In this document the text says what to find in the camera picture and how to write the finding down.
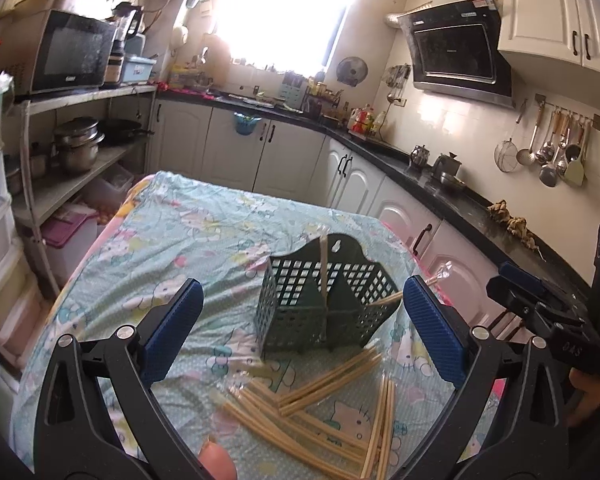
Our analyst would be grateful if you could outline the cartoon printed blanket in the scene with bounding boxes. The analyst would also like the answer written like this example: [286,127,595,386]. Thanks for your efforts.
[10,170,486,480]

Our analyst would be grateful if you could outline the pink-lidded storage box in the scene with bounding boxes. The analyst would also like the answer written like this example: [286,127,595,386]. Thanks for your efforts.
[41,204,102,289]

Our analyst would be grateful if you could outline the light blue plastic container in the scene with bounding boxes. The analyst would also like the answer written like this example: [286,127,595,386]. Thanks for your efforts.
[120,56,157,85]

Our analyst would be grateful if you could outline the black blender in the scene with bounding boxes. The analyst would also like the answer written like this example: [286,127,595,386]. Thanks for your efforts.
[110,2,147,87]

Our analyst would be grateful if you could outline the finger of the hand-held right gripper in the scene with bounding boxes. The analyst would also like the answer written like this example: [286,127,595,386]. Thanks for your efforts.
[499,261,582,312]
[486,280,557,334]

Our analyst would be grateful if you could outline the cardboard box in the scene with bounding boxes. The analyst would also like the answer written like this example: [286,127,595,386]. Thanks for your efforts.
[11,0,110,17]

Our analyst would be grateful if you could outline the blue hanging bag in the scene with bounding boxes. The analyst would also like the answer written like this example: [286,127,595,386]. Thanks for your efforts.
[232,109,262,137]

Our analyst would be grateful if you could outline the red-labelled oil bottle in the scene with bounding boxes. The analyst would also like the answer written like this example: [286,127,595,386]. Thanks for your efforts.
[347,104,374,135]

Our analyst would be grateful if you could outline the white upper cabinet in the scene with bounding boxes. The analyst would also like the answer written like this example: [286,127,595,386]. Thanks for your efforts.
[496,0,600,82]

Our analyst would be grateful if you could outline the white lower cabinets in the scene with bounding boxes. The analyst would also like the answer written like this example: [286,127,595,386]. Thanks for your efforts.
[146,96,503,328]

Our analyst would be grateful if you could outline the ginger roots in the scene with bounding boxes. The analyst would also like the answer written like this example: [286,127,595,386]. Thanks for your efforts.
[486,199,540,252]

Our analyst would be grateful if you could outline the wire mesh strainer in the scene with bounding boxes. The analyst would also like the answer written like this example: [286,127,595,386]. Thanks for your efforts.
[494,101,528,174]

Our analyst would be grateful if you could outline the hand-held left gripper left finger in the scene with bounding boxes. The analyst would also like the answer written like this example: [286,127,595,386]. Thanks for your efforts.
[32,278,205,480]

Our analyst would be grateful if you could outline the steel bowl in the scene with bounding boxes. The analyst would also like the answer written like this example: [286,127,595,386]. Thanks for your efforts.
[439,172,469,192]

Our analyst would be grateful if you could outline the black microwave oven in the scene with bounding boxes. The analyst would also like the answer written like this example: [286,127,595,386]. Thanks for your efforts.
[7,9,119,99]

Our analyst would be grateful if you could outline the steel ladle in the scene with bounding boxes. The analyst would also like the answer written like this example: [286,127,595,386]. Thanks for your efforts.
[516,106,544,167]

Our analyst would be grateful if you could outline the steel kettle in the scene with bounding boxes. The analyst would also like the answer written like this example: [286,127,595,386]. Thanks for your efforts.
[432,152,463,181]

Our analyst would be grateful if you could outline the wooden cutting board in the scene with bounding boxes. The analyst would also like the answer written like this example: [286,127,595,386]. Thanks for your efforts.
[201,34,232,81]

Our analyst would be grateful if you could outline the person's left hand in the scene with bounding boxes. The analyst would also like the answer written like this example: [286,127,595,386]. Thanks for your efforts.
[198,435,239,480]

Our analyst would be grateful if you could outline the black spice rack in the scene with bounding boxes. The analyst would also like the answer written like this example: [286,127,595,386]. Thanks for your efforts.
[304,81,344,122]

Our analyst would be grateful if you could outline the clear plastic container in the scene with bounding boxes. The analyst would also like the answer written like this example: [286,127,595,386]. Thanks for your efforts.
[94,164,137,217]

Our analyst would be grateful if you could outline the white shelf rack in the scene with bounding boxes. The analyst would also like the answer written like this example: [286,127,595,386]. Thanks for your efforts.
[11,82,159,303]

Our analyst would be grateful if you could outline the black wok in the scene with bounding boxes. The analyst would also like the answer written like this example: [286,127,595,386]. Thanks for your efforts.
[99,118,157,148]

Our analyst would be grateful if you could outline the black ladle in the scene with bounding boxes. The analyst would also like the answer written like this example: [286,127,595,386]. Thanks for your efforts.
[538,120,561,189]

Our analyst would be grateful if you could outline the green spatula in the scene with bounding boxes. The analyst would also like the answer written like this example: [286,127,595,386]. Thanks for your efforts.
[563,125,592,188]

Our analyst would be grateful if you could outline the light blue knife block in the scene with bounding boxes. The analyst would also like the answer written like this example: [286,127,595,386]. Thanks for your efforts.
[281,72,309,109]

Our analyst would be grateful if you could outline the hanging kitchen tools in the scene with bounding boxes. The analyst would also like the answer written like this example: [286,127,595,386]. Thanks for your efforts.
[386,63,412,98]

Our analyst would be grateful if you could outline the person's right hand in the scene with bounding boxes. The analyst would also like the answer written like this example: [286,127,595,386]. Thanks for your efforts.
[569,370,600,430]

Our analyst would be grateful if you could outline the black kitchen countertop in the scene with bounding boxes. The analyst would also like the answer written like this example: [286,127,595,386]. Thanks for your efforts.
[156,84,598,308]

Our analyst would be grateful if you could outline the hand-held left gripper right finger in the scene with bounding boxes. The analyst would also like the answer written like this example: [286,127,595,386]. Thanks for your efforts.
[402,275,573,480]

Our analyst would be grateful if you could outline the black range hood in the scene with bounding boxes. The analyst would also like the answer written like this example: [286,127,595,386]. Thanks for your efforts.
[383,0,517,111]

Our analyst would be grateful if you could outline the green plastic utensil basket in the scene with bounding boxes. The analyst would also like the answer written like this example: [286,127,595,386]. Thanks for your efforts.
[256,232,405,360]

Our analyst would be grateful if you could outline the stack of steel pots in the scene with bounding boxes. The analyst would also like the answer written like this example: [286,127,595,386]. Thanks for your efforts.
[53,117,106,177]

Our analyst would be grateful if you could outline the kitchen window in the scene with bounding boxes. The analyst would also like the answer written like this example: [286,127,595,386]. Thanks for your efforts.
[214,0,363,70]

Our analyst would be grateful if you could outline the wall utensil rail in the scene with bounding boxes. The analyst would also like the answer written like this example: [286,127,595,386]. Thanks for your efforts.
[534,93,600,134]

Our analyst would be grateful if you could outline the pile of wooden chopsticks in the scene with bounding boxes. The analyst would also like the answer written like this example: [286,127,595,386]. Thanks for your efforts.
[220,345,398,480]

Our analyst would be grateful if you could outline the small wall fan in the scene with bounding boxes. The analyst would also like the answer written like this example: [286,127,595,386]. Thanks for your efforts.
[336,56,369,87]

